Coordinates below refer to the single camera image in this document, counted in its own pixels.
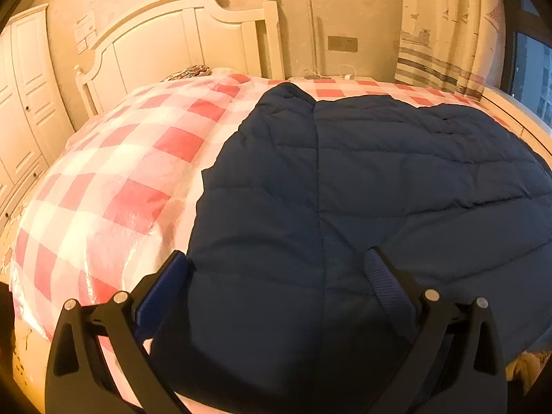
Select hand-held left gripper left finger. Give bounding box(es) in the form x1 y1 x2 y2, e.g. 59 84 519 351
44 250 190 414

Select pink checkered bed cover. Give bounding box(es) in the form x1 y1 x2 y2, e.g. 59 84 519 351
9 73 488 414

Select window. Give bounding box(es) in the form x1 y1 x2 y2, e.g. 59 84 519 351
500 0 552 130

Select floral bed sheet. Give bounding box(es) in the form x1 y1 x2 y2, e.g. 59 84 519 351
0 207 57 402

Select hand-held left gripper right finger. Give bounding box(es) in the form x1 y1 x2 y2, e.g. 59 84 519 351
363 247 507 414

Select thin white rod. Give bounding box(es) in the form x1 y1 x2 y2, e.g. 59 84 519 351
307 0 321 76

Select cream wooden headboard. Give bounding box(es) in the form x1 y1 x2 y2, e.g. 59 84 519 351
73 0 286 117

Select patterned cream curtain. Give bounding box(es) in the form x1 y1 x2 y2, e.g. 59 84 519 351
394 0 505 102

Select navy quilted jacket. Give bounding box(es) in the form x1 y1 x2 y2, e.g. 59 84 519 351
149 83 552 414

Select multicoloured patterned cloth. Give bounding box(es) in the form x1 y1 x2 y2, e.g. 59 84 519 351
161 65 213 82

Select cream wardrobe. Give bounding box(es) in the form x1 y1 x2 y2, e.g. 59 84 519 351
0 3 74 225

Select white charger with cable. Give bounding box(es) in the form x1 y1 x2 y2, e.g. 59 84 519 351
297 64 358 82

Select paper notes on wall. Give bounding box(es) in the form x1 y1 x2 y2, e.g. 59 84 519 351
75 11 98 52

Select grey wall plate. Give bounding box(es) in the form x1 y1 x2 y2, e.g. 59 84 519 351
328 36 358 52

